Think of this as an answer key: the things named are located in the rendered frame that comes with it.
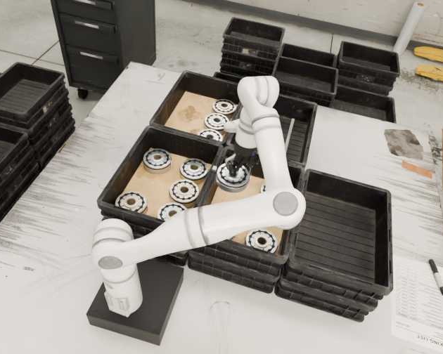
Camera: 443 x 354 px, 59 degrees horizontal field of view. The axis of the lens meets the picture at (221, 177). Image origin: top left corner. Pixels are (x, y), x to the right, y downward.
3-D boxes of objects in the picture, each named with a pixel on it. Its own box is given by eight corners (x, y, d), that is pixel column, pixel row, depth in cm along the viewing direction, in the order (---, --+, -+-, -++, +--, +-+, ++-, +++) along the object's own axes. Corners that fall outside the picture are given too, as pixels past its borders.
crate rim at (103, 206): (187, 236, 116) (188, 231, 114) (95, 208, 119) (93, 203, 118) (223, 149, 143) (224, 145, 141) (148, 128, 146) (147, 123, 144)
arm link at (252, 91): (239, 71, 97) (249, 122, 93) (272, 70, 99) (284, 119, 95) (233, 86, 103) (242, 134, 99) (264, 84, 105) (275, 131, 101)
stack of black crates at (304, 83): (318, 122, 283) (338, 68, 250) (315, 149, 263) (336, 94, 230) (265, 109, 287) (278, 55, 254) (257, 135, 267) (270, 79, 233)
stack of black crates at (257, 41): (273, 81, 314) (285, 27, 281) (267, 102, 293) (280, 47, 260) (225, 69, 317) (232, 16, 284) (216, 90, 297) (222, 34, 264)
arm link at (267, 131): (283, 126, 102) (284, 113, 94) (306, 226, 94) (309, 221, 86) (248, 134, 103) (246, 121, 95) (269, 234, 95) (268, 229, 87)
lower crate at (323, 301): (363, 326, 124) (377, 310, 115) (271, 297, 128) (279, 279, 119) (366, 228, 151) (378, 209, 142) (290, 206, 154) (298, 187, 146)
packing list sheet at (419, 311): (465, 360, 120) (466, 360, 120) (390, 339, 122) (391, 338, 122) (450, 269, 142) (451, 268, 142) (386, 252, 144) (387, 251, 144)
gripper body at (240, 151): (242, 149, 108) (238, 173, 115) (267, 142, 112) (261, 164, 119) (229, 133, 112) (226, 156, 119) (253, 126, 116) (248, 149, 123)
